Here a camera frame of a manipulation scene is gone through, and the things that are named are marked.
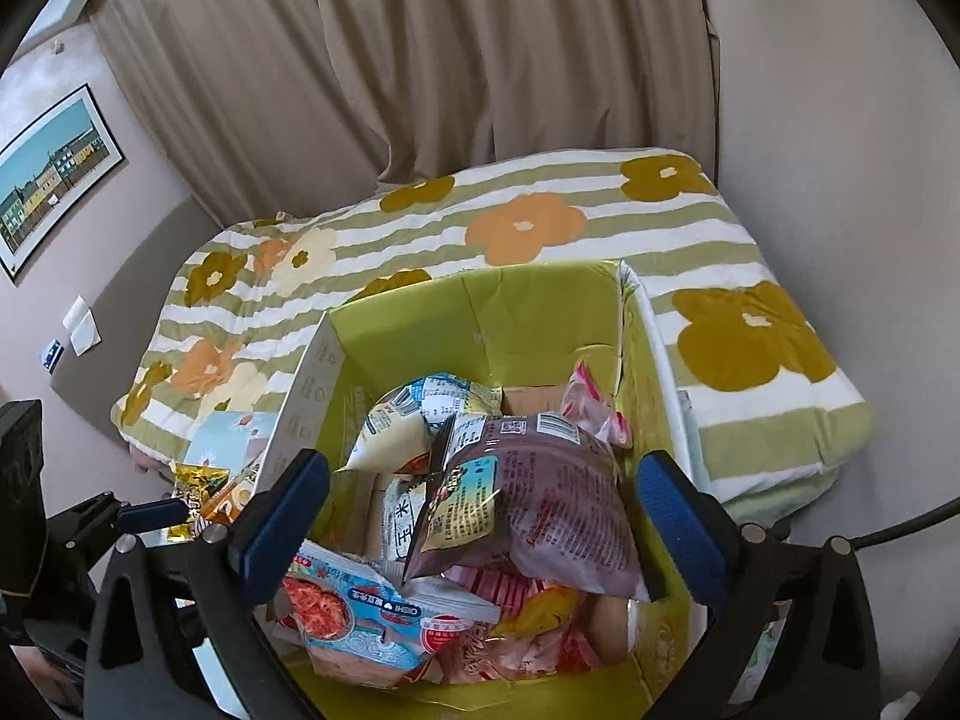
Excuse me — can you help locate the floral striped blanket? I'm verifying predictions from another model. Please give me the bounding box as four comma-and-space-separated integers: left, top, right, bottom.
111, 148, 877, 518

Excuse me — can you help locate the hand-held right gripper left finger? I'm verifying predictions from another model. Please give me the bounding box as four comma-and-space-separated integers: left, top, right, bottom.
82, 448, 335, 720

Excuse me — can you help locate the framed wall poster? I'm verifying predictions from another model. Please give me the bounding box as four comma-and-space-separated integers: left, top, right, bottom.
0, 82, 125, 286

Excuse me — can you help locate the white pink striped packet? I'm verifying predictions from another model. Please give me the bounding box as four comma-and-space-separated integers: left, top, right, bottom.
442, 566, 541, 616

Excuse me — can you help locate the orange snack packet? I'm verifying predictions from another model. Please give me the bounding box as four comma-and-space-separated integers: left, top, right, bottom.
171, 461, 263, 541

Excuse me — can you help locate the plain pink snack packet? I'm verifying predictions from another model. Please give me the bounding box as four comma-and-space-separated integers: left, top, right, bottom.
561, 360, 631, 447

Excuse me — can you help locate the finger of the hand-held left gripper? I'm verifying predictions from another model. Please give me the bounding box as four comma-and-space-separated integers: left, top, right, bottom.
45, 493, 188, 552

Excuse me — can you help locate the green cardboard box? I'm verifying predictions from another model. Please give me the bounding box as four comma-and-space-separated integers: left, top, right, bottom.
251, 259, 740, 720

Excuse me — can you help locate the black curved stand pole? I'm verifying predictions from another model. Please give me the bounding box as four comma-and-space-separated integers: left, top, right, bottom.
855, 495, 960, 550

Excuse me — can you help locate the beige curtain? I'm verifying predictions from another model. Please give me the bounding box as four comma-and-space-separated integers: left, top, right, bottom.
90, 0, 721, 230

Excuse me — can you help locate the blue shrimp chip packet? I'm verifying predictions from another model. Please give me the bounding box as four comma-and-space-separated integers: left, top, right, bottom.
274, 544, 503, 691

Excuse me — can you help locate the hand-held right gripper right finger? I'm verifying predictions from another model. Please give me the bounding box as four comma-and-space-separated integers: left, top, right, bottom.
636, 451, 882, 720

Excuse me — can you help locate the pink bedsheet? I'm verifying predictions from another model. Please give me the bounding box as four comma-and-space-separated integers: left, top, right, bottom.
127, 441, 177, 477

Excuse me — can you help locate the purple brown snack bag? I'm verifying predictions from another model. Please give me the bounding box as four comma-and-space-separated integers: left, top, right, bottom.
405, 412, 650, 601

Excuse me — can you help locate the white yellow snack packet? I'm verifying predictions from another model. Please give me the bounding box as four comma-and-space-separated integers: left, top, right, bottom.
335, 373, 503, 475

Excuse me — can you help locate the black white snack packet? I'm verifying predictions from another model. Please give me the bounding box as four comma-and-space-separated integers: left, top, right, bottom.
379, 476, 451, 563

